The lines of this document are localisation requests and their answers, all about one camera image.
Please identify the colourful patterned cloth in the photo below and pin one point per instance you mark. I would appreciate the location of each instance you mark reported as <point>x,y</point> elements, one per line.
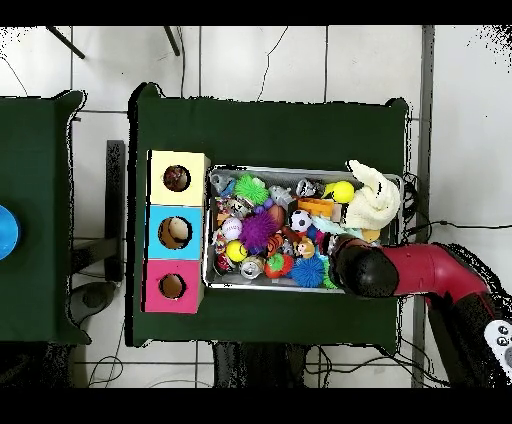
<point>177,178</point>

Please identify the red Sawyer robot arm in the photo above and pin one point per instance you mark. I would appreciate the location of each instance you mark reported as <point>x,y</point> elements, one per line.
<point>432,268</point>

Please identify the clear shallow bin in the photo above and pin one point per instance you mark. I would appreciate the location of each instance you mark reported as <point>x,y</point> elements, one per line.
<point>240,283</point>

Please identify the purple spiky ball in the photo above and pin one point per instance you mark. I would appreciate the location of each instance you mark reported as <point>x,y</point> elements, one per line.
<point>258,230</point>

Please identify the green spiky ball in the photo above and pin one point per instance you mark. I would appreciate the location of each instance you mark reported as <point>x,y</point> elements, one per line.
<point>251,190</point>

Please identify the white baseball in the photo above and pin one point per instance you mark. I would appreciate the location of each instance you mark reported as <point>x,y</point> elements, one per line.
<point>232,229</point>

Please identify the small soccer ball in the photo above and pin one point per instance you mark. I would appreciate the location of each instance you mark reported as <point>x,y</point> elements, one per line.
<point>301,221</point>

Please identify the crushed plastic water bottle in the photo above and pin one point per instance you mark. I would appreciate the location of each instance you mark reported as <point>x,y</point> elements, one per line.
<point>220,184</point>

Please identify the orange plastic grid block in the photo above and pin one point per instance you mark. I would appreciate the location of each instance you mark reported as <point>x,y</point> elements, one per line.
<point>316,207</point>

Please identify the large blue spiky ball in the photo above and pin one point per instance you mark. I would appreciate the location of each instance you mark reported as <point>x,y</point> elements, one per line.
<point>307,272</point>

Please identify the dark green table cloth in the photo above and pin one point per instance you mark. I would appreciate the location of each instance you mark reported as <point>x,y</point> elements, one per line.
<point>264,128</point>

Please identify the plain yellow ball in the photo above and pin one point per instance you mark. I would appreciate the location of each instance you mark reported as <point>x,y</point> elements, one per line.
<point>344,191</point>

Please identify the green fuzzy monster toy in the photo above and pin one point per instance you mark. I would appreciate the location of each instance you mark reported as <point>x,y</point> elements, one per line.
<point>327,272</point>

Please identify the cream knitted cloth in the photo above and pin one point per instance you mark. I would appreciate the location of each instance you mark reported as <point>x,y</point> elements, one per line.
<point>372,204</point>

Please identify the black tripod leg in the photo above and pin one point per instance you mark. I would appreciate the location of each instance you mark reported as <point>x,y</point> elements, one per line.
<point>64,42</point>
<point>172,40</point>

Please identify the green covered side table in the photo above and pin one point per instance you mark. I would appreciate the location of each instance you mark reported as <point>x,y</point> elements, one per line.
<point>32,200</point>

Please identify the blue round disc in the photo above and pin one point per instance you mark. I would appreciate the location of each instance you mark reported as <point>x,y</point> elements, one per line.
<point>6,232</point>

